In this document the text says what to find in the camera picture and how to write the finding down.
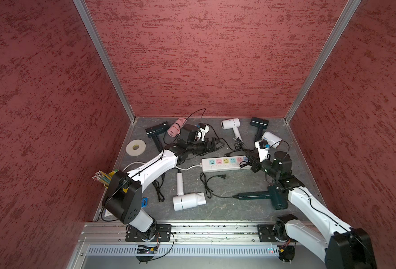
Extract yellow pencil cup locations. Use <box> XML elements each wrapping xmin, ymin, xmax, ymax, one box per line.
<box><xmin>92</xmin><ymin>170</ymin><xmax>118</xmax><ymax>188</ymax></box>

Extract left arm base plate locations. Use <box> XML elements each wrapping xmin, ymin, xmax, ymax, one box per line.
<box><xmin>125</xmin><ymin>224</ymin><xmax>172</xmax><ymax>243</ymax></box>

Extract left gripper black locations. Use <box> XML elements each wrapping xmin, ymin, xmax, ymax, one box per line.
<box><xmin>187</xmin><ymin>137</ymin><xmax>225</xmax><ymax>155</ymax></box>

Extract white blue box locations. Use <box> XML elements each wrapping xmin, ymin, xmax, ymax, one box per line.
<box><xmin>141</xmin><ymin>197</ymin><xmax>148</xmax><ymax>208</ymax></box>

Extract pink hair dryer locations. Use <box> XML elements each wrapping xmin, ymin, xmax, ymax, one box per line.
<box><xmin>167</xmin><ymin>118</ymin><xmax>187</xmax><ymax>137</ymax></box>

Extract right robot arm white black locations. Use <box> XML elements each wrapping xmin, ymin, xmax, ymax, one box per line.
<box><xmin>247</xmin><ymin>151</ymin><xmax>377</xmax><ymax>269</ymax></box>

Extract dark green hair dryer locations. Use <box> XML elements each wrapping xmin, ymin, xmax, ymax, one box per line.
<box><xmin>250</xmin><ymin>117</ymin><xmax>269</xmax><ymax>142</ymax></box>
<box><xmin>233</xmin><ymin>185</ymin><xmax>288</xmax><ymax>210</ymax></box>

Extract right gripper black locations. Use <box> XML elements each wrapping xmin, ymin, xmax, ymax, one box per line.
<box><xmin>245</xmin><ymin>152</ymin><xmax>280</xmax><ymax>179</ymax></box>

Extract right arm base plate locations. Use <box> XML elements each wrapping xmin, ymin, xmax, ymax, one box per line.
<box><xmin>257</xmin><ymin>224</ymin><xmax>288</xmax><ymax>243</ymax></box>

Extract dark green hair dryer back right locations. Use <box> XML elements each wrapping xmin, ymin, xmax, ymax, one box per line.
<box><xmin>250</xmin><ymin>117</ymin><xmax>269</xmax><ymax>142</ymax></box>

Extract dark green hair dryer front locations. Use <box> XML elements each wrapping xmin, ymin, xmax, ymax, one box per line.
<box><xmin>233</xmin><ymin>185</ymin><xmax>288</xmax><ymax>210</ymax></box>

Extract black hair dryer back left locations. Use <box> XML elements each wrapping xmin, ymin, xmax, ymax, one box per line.
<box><xmin>145</xmin><ymin>122</ymin><xmax>169</xmax><ymax>152</ymax></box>

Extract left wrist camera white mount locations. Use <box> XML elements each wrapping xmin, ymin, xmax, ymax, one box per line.
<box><xmin>198</xmin><ymin>123</ymin><xmax>210</xmax><ymax>141</ymax></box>

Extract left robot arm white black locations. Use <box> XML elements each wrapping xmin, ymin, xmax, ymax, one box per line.
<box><xmin>102</xmin><ymin>124</ymin><xmax>224</xmax><ymax>233</ymax></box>

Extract large white hair dryer front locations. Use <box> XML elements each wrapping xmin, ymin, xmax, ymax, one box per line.
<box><xmin>173</xmin><ymin>170</ymin><xmax>207</xmax><ymax>211</ymax></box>

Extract white power strip cable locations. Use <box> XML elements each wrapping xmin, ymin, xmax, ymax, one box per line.
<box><xmin>122</xmin><ymin>161</ymin><xmax>202</xmax><ymax>172</ymax></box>

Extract white power strip coloured sockets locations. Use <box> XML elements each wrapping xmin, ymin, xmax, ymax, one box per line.
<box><xmin>201</xmin><ymin>156</ymin><xmax>249</xmax><ymax>173</ymax></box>

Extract white tape roll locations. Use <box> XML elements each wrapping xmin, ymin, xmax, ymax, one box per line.
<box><xmin>125</xmin><ymin>140</ymin><xmax>146</xmax><ymax>156</ymax></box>

